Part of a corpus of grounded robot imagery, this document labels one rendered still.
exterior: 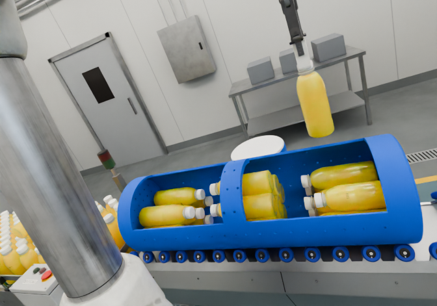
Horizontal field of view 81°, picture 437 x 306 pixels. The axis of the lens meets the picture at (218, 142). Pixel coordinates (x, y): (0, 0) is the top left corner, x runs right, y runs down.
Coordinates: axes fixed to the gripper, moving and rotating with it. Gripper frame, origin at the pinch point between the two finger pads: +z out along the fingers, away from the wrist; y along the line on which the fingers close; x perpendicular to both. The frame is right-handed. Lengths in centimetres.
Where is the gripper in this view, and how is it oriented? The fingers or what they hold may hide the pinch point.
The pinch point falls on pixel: (302, 54)
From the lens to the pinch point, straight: 72.0
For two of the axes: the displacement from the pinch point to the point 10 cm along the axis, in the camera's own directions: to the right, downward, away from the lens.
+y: 2.9, -4.7, 8.4
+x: -8.9, 2.0, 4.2
